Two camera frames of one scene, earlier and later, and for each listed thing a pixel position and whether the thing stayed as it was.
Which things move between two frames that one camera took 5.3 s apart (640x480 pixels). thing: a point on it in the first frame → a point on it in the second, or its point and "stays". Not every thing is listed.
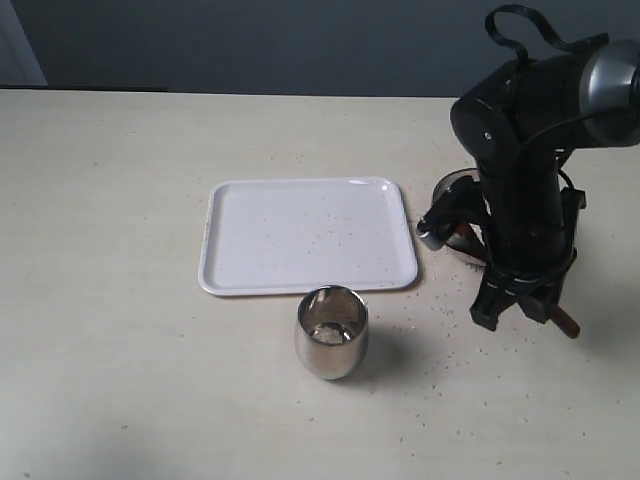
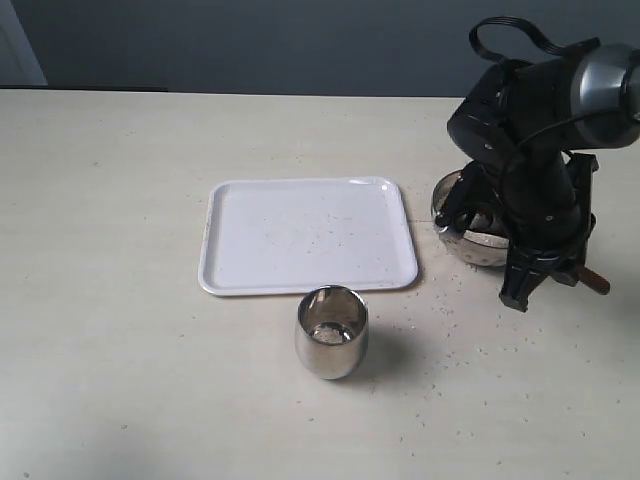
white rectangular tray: [278, 236] stays
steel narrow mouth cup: [332, 331] stays
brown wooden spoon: [559, 316] → [482, 221]
